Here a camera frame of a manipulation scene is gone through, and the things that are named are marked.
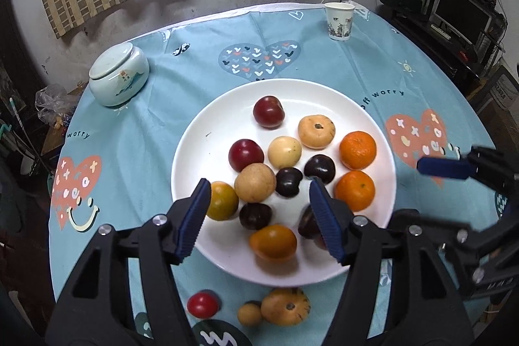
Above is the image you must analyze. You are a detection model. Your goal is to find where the pale yellow passion fruit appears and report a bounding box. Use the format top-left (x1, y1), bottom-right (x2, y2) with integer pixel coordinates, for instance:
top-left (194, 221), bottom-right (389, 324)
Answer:
top-left (268, 136), bottom-right (303, 169)

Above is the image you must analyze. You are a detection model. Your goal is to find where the red tomato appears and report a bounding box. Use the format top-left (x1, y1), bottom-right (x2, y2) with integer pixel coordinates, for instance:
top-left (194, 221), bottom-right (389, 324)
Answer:
top-left (187, 291), bottom-right (220, 318)

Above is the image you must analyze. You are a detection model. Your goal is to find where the dark brown mangosteen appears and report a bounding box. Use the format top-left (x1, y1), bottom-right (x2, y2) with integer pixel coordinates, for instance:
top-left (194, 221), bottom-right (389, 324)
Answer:
top-left (297, 205), bottom-right (328, 249)

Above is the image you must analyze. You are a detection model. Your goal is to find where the dark red plum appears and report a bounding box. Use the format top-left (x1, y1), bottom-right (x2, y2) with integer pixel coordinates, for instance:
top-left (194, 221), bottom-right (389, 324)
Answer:
top-left (253, 96), bottom-right (285, 129)
top-left (228, 139), bottom-right (265, 173)

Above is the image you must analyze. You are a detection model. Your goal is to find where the tan passion fruit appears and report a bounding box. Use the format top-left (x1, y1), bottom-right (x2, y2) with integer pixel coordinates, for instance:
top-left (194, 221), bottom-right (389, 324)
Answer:
top-left (234, 163), bottom-right (277, 204)

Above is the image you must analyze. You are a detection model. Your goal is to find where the white ceramic lidded jar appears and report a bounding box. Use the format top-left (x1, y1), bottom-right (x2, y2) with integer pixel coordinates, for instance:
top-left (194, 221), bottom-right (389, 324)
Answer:
top-left (89, 43), bottom-right (149, 107)

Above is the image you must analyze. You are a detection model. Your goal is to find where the large orange tangerine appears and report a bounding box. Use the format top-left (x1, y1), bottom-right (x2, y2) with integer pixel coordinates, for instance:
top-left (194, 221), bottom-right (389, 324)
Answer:
top-left (339, 131), bottom-right (377, 170)

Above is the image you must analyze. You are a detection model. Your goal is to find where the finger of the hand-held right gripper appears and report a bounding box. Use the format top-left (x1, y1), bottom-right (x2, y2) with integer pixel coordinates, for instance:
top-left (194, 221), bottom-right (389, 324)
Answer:
top-left (417, 145), bottom-right (519, 193)
top-left (389, 204), bottom-right (519, 274)

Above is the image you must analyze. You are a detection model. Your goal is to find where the small yellow longan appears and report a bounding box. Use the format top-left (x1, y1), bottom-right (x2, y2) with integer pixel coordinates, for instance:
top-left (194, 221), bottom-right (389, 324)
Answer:
top-left (237, 301), bottom-right (264, 327)

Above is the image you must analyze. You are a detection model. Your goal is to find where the printed paper cup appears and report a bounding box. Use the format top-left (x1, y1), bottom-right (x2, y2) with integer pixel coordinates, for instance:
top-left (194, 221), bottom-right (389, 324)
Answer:
top-left (324, 2), bottom-right (355, 42)

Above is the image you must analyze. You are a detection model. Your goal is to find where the blue printed tablecloth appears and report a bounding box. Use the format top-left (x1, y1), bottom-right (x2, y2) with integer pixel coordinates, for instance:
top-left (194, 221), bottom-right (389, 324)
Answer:
top-left (48, 1), bottom-right (507, 346)

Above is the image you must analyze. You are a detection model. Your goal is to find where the orange yellow tangerine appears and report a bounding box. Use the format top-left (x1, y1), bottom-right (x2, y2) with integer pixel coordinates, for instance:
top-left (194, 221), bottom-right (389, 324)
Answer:
top-left (249, 224), bottom-right (297, 262)

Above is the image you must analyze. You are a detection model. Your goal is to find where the green yellow tangerine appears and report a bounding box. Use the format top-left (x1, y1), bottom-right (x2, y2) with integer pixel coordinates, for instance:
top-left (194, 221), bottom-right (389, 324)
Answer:
top-left (206, 181), bottom-right (240, 221)

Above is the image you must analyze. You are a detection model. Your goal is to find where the dark purple plum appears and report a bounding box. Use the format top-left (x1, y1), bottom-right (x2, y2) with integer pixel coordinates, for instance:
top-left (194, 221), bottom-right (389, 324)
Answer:
top-left (275, 167), bottom-right (303, 198)
top-left (239, 202), bottom-right (273, 231)
top-left (304, 154), bottom-right (336, 185)

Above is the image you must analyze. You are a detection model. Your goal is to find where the clear plastic bag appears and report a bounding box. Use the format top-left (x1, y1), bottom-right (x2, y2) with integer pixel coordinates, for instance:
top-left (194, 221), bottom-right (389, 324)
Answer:
top-left (36, 84), bottom-right (76, 124)

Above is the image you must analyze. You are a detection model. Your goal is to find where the black media stand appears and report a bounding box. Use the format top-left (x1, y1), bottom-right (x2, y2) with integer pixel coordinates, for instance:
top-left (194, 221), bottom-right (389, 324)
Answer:
top-left (381, 6), bottom-right (507, 87)

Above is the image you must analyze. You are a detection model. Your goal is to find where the wooden stool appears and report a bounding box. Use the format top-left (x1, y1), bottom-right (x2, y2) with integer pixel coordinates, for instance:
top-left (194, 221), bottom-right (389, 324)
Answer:
top-left (41, 87), bottom-right (88, 156)

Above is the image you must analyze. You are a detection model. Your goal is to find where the thin broom handle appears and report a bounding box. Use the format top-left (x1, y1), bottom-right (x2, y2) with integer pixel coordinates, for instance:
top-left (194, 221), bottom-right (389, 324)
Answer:
top-left (10, 99), bottom-right (53, 170)

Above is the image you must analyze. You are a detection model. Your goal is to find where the computer monitor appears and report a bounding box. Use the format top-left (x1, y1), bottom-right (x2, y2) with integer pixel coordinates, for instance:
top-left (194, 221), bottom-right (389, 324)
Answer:
top-left (430, 0), bottom-right (493, 42)

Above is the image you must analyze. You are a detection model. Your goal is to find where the grey mesh object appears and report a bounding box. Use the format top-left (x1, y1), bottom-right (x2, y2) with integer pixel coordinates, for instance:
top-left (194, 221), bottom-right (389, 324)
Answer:
top-left (470, 66), bottom-right (519, 128)

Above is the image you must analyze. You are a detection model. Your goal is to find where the white round plate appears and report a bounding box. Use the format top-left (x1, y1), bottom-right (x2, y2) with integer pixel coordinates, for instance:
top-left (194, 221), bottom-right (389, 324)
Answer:
top-left (171, 78), bottom-right (397, 288)

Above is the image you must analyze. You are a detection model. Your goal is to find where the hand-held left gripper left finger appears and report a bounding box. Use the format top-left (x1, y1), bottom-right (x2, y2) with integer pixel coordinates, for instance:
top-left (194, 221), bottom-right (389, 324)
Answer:
top-left (45, 179), bottom-right (212, 346)

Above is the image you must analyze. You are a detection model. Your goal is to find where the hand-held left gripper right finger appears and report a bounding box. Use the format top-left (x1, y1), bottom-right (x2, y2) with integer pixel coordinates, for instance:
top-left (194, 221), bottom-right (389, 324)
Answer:
top-left (309, 178), bottom-right (475, 346)

